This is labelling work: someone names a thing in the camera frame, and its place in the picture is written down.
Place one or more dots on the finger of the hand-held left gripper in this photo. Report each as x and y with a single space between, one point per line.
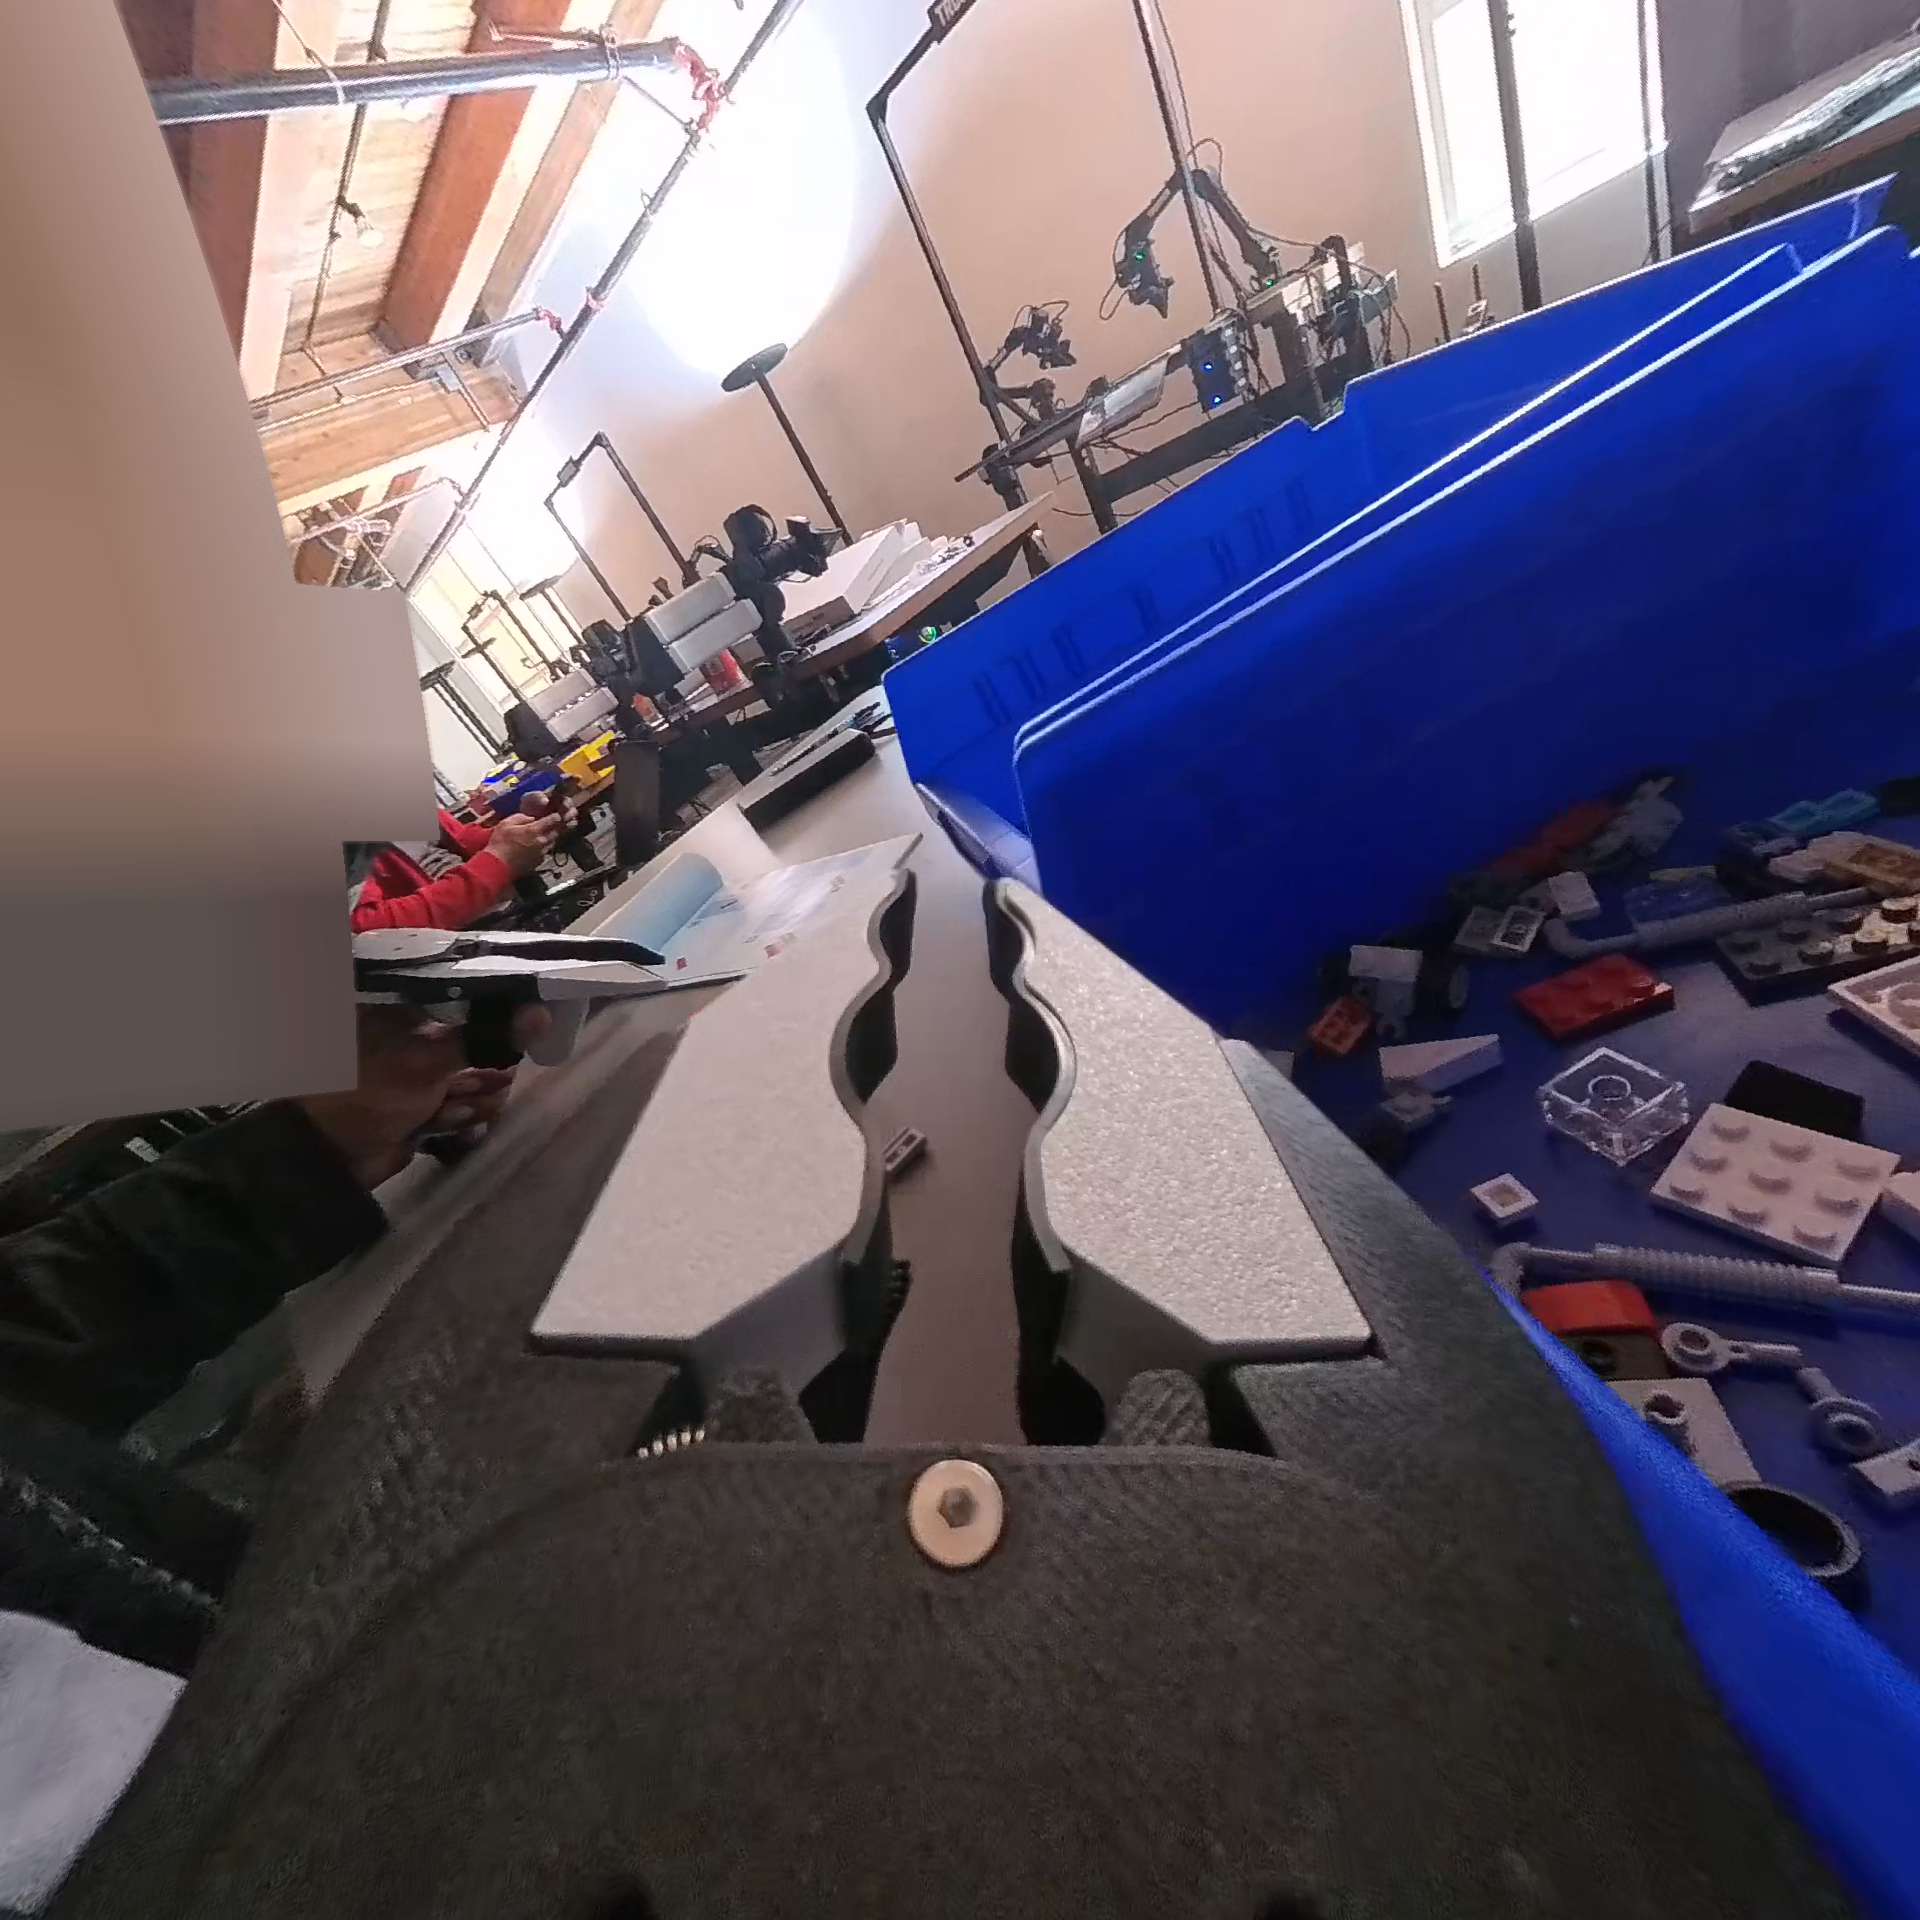
495 944
630 982

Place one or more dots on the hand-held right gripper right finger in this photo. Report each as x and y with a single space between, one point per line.
1185 1200

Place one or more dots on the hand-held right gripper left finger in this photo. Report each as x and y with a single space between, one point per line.
721 1185

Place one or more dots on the small grey toy brick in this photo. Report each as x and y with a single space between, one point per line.
904 1148

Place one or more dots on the blue plastic bin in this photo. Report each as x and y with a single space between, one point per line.
1351 720
990 704

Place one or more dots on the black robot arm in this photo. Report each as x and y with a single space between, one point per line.
1149 248
1035 348

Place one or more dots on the person's left forearm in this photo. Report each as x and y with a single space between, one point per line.
150 1244

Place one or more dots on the grey desk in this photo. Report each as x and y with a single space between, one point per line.
945 1081

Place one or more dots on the person's left hand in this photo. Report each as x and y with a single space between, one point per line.
391 1102

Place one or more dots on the light blue instruction booklet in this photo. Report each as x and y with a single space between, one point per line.
811 885

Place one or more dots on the black box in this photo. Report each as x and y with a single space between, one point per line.
811 773

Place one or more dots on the white topped table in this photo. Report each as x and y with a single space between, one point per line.
945 562

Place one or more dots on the pile of toy bricks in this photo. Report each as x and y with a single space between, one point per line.
1770 1170

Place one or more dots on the person's torso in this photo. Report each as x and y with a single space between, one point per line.
90 1530

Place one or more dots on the equipment workbench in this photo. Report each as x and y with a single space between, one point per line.
1200 404

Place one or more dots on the metal ceiling pipe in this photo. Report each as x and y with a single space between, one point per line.
450 79

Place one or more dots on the window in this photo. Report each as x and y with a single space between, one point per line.
1545 104

